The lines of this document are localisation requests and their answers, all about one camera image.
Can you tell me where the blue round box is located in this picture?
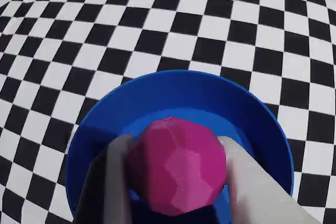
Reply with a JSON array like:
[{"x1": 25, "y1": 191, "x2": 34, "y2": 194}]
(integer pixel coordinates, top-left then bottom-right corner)
[{"x1": 65, "y1": 69, "x2": 294, "y2": 224}]

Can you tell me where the black white checkered mat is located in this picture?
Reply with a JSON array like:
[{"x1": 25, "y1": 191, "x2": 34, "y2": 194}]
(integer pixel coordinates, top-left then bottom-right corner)
[{"x1": 0, "y1": 0, "x2": 336, "y2": 224}]

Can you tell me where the pink faceted ball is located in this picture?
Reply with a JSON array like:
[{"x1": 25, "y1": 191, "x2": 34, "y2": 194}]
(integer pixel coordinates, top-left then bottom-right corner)
[{"x1": 125, "y1": 118, "x2": 228, "y2": 216}]

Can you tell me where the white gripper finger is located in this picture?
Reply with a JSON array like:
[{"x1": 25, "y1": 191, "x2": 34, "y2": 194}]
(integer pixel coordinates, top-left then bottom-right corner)
[
  {"x1": 75, "y1": 134, "x2": 134, "y2": 224},
  {"x1": 219, "y1": 136, "x2": 323, "y2": 224}
]

